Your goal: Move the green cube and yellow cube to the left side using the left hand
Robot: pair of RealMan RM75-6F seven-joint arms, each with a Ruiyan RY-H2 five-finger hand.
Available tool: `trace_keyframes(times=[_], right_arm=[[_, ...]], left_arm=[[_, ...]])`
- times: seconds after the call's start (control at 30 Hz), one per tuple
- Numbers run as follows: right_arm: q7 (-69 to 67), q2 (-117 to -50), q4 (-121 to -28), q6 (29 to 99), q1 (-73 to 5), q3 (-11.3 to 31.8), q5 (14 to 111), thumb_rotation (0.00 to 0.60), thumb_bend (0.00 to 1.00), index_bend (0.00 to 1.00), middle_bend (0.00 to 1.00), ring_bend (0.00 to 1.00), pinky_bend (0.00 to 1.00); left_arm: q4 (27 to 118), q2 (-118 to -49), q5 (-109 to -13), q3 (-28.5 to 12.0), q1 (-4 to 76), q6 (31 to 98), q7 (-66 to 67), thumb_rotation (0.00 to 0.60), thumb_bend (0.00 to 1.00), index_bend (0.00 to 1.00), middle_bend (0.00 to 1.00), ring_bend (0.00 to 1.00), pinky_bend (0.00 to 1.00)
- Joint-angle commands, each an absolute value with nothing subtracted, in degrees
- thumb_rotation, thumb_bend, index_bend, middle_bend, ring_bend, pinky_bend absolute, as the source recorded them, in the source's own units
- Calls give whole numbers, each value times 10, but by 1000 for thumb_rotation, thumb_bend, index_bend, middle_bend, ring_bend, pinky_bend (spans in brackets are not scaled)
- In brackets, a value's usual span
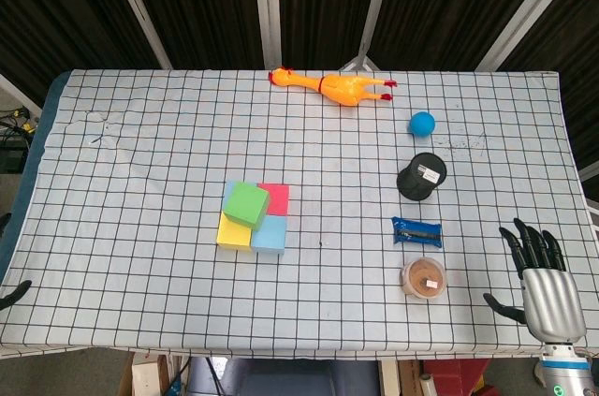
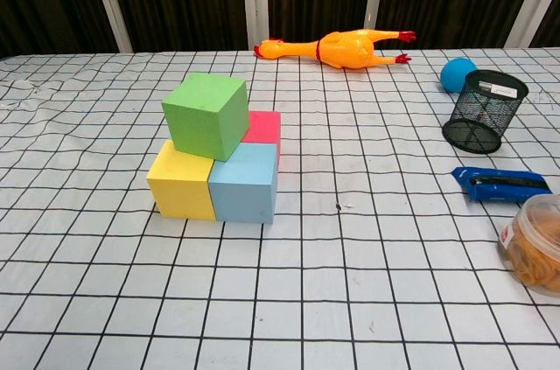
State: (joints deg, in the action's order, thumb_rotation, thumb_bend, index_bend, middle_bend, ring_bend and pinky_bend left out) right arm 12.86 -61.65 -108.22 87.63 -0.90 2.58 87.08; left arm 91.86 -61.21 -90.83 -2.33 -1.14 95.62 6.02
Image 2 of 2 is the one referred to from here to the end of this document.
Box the yellow rubber chicken toy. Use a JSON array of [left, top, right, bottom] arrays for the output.
[[254, 27, 417, 70]]

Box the blue snack packet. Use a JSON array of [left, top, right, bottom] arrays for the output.
[[451, 166, 553, 204]]

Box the white black grid tablecloth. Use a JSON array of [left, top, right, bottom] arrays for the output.
[[0, 48, 560, 370]]

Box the yellow foam cube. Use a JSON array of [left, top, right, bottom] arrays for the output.
[[145, 139, 219, 220]]

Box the red foam cube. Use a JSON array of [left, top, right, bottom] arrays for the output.
[[241, 110, 283, 179]]

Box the black mesh pen holder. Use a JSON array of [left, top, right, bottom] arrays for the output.
[[441, 69, 529, 154]]

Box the blue ball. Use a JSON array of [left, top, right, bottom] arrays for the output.
[[439, 57, 479, 94]]

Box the light blue front cube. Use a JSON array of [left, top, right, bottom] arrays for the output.
[[208, 142, 280, 226]]

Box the green foam cube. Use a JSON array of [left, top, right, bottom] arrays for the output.
[[161, 73, 250, 163]]

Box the clear jar of rubber bands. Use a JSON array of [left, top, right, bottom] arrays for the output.
[[497, 193, 560, 288]]

